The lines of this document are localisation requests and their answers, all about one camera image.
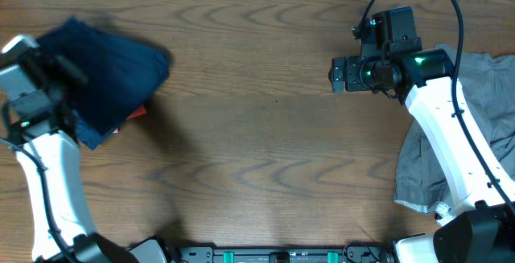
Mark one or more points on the red folded garment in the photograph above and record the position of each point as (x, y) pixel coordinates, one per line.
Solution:
(140, 111)

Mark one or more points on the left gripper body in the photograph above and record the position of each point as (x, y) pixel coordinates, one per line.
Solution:
(55, 96)

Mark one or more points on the grey shorts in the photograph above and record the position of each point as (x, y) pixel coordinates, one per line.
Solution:
(488, 86)

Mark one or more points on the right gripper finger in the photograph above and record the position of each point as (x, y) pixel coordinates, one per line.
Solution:
(338, 67)
(338, 84)

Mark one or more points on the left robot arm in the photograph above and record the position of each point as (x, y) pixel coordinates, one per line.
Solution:
(41, 132)

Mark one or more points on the navy blue shorts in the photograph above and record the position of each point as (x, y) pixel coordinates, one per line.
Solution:
(123, 74)

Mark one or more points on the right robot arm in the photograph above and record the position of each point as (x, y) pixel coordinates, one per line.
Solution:
(480, 225)

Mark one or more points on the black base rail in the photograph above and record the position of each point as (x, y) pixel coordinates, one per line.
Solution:
(155, 249)

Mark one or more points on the folded navy shorts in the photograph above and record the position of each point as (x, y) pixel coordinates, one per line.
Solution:
(90, 138)

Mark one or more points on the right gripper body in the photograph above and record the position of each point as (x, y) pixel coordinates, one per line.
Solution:
(366, 76)

